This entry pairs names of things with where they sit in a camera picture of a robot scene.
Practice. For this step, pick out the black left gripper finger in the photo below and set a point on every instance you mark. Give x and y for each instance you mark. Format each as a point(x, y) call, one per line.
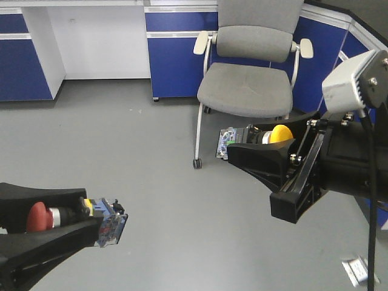
point(16, 202)
point(28, 257)

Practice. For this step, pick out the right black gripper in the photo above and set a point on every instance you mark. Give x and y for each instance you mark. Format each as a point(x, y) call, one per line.
point(338, 160)

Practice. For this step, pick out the red mushroom push button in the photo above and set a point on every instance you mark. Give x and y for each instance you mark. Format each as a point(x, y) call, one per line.
point(110, 212)

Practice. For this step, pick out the yellow mushroom push button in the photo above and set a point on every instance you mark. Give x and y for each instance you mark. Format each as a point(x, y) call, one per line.
point(257, 139)

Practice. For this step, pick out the grey office chair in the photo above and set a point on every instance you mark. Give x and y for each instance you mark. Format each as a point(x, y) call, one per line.
point(257, 30)

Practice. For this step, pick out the floor outlet box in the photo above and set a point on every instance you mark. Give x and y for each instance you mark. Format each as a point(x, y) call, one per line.
point(356, 270)

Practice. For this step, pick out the blue lab cabinet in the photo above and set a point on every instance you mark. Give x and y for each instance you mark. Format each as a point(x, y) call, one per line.
point(44, 43)

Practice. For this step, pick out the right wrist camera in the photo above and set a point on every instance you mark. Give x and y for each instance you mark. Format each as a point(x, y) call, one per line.
point(357, 83)

